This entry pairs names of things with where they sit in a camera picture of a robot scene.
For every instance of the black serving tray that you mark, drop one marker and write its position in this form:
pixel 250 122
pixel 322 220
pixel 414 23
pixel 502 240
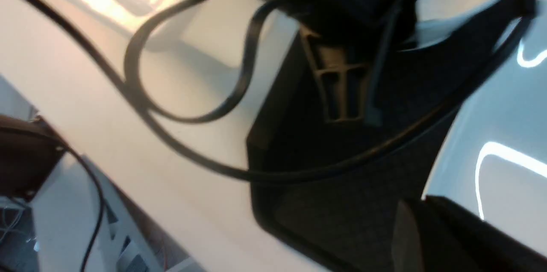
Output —
pixel 489 157

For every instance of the tan wrist camera mount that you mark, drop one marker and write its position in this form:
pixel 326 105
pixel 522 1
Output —
pixel 341 78

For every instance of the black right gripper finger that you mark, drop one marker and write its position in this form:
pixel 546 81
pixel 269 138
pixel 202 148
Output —
pixel 438 235

